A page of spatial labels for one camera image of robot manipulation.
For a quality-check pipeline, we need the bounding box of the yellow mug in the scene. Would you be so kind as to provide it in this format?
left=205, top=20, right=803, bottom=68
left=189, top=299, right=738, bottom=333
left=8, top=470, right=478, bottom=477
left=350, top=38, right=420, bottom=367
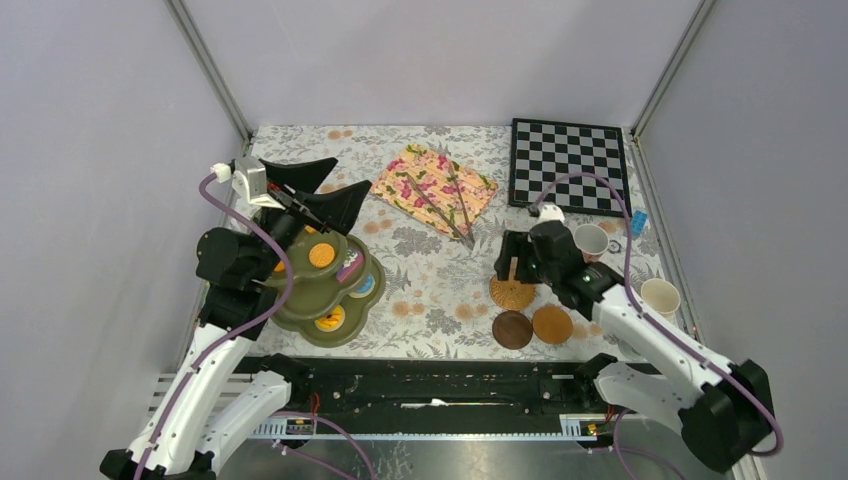
left=640, top=278, right=681, bottom=318

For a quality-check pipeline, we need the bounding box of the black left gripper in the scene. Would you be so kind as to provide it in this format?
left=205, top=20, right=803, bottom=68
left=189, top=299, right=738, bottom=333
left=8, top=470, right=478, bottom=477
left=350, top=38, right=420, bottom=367
left=249, top=157, right=373, bottom=281

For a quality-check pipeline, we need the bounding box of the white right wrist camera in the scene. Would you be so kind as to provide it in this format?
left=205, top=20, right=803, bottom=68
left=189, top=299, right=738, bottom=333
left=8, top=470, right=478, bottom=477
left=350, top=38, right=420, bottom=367
left=528, top=202, right=565, bottom=225

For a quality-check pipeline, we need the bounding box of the woven rattan coaster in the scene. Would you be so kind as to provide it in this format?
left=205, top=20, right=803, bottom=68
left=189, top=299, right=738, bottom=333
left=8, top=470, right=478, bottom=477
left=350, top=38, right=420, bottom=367
left=489, top=276, right=536, bottom=311

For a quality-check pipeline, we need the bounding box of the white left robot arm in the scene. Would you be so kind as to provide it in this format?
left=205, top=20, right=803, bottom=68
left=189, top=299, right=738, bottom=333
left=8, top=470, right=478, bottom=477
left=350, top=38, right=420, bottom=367
left=99, top=156, right=371, bottom=479

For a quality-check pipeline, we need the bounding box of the floral tablecloth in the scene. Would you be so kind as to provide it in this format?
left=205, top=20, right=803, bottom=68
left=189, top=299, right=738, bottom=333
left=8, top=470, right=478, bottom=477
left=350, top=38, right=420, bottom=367
left=210, top=124, right=690, bottom=364

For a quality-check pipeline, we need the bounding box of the green tiered dessert stand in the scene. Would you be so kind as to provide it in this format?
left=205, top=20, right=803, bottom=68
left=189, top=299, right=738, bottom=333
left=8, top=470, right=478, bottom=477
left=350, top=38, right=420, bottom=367
left=272, top=231, right=385, bottom=348

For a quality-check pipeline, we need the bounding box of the aluminium corner post left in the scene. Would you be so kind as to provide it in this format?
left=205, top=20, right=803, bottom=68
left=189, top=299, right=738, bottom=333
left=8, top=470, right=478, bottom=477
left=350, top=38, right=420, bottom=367
left=164, top=0, right=254, bottom=143

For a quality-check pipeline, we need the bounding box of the round waffle biscuit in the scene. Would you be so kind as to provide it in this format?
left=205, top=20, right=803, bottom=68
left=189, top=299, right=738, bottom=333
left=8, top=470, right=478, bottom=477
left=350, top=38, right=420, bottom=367
left=308, top=242, right=337, bottom=269

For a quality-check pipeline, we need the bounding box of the aluminium corner post right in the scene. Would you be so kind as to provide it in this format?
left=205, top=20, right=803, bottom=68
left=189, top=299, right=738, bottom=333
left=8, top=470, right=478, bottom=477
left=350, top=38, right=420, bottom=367
left=631, top=0, right=718, bottom=138

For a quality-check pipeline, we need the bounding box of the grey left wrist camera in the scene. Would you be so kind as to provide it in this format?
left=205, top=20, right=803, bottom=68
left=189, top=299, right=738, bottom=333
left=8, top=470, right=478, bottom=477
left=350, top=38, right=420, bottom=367
left=210, top=156, right=283, bottom=210

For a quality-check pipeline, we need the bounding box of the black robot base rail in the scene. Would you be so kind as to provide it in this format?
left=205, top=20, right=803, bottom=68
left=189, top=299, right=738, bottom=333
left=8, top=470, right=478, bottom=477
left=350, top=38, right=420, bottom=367
left=218, top=354, right=641, bottom=439

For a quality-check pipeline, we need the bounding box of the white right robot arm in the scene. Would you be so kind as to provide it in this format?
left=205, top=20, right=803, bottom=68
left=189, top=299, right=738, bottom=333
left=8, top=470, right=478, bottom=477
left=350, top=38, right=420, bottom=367
left=494, top=174, right=785, bottom=473

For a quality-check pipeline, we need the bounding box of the blue toy brick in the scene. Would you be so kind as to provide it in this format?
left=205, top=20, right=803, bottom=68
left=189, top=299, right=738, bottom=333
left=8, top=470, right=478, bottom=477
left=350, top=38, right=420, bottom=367
left=631, top=210, right=649, bottom=237

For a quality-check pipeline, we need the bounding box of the aluminium corner post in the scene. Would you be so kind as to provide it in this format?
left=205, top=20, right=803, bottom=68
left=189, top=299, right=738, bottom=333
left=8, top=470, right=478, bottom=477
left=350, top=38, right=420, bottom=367
left=631, top=0, right=718, bottom=138
left=164, top=0, right=254, bottom=143

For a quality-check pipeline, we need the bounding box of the floral serving tray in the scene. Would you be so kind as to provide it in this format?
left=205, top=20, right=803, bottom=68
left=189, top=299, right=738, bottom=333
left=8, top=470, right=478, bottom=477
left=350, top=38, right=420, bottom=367
left=371, top=144, right=498, bottom=238

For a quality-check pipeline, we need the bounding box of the blue donut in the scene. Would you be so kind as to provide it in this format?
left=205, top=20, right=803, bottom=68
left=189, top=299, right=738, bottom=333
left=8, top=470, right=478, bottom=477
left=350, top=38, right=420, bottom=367
left=349, top=274, right=376, bottom=299

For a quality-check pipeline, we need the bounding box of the light brown wooden coaster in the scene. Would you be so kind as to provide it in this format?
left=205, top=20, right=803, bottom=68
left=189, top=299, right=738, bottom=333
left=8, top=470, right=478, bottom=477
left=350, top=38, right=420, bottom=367
left=532, top=305, right=574, bottom=345

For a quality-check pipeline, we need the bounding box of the black grey chessboard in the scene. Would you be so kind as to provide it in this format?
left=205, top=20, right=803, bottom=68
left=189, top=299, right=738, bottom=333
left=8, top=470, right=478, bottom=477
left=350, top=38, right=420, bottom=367
left=507, top=118, right=632, bottom=217

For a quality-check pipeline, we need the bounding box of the dark brown wooden coaster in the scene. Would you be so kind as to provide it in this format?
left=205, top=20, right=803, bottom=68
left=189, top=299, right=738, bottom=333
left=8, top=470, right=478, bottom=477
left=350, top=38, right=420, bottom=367
left=492, top=310, right=533, bottom=350

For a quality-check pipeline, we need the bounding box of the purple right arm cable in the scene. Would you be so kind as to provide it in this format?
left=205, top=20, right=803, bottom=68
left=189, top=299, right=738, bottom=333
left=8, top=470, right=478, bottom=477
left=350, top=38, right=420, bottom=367
left=527, top=172, right=786, bottom=480

